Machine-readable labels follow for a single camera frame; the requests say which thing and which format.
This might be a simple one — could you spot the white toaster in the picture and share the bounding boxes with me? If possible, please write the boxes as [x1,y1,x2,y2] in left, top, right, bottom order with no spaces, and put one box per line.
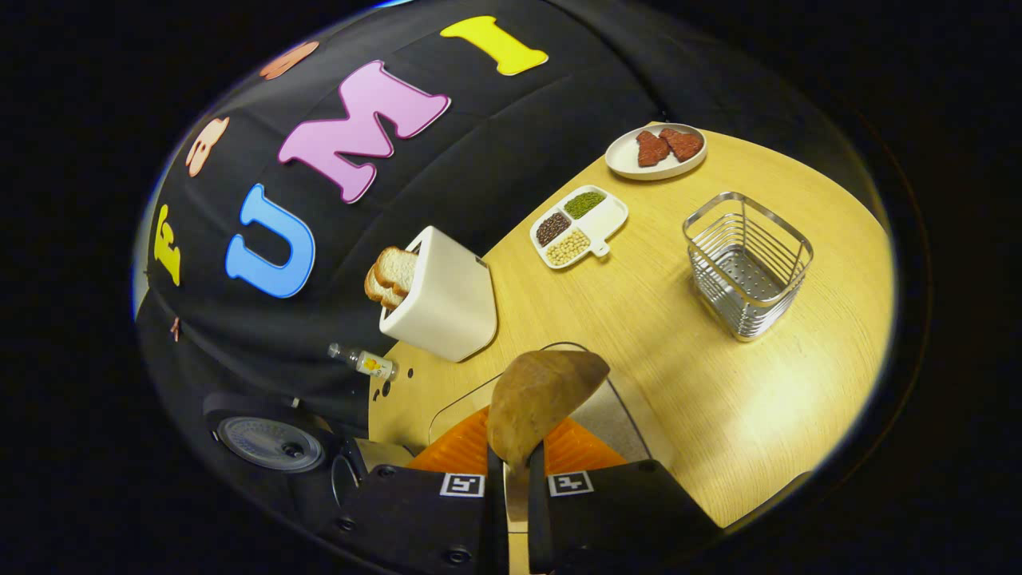
[378,225,498,363]

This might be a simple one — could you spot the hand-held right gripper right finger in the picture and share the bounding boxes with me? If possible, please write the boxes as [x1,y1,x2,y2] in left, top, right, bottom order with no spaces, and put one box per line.
[527,415,723,575]

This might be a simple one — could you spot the small glass bottle yellow label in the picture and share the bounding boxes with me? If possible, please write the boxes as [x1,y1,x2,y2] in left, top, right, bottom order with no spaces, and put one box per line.
[327,343,398,382]

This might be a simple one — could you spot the wooden spoon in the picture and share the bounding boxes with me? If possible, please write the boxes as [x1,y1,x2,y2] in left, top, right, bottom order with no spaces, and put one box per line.
[487,350,611,528]

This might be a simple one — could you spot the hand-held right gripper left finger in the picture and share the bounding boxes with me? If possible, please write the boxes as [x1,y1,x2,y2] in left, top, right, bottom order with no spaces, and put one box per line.
[315,406,509,575]

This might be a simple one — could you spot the black rice cooker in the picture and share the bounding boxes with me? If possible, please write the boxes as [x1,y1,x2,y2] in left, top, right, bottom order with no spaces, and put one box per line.
[204,391,416,512]

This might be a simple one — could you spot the white round plate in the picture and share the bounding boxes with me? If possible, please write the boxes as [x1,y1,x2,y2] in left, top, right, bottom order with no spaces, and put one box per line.
[604,122,708,182]

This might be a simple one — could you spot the black backdrop cloth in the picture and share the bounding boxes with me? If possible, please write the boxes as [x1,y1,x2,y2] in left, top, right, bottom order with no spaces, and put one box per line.
[136,0,879,448]

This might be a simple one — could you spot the metal wire chopstick holder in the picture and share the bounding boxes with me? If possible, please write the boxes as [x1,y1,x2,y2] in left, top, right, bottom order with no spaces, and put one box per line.
[683,191,814,343]

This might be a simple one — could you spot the white divided bean dish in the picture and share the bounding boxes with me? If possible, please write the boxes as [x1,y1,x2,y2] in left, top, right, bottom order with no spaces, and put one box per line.
[529,184,629,271]

